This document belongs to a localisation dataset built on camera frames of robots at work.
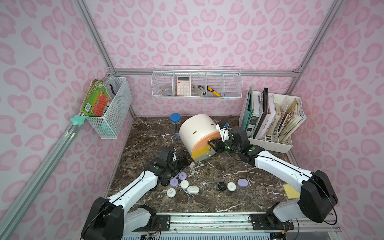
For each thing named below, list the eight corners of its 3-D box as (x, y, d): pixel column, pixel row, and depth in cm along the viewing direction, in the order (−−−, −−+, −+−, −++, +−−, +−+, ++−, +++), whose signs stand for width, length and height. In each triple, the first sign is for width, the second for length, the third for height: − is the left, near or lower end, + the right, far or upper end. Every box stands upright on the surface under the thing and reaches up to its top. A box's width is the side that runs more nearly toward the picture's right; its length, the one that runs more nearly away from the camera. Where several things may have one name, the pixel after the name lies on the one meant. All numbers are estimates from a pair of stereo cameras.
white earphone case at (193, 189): (187, 193, 84) (187, 192, 82) (187, 187, 86) (187, 186, 84) (199, 193, 84) (199, 192, 82) (199, 187, 86) (199, 186, 84)
